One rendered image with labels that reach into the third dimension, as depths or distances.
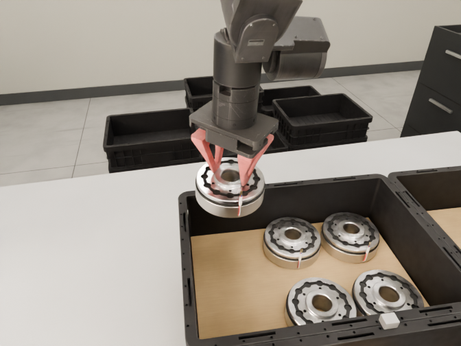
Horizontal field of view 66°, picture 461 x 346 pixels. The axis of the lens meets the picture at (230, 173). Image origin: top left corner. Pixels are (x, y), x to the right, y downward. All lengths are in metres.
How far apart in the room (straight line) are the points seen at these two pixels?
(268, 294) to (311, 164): 0.62
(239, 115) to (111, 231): 0.59
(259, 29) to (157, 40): 3.07
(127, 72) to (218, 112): 3.07
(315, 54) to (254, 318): 0.39
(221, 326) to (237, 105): 0.33
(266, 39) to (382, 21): 3.74
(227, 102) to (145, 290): 0.49
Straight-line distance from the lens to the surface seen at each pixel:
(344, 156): 1.23
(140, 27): 3.38
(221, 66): 0.41
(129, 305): 0.79
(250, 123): 0.45
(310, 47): 0.43
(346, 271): 0.68
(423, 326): 0.52
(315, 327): 0.48
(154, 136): 1.75
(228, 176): 0.54
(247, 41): 0.36
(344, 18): 3.86
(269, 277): 0.64
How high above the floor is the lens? 1.33
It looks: 35 degrees down
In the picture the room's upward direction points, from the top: straight up
